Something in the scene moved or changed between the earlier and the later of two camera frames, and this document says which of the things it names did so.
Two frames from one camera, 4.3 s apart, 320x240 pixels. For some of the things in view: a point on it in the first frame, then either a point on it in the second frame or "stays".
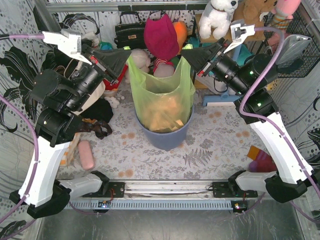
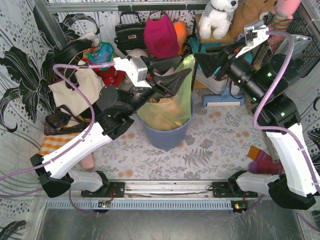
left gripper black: x=100 y=67 -> x=150 y=81
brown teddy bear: x=249 y=11 stays
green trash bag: x=164 y=104 stays
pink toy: x=262 y=162 stays
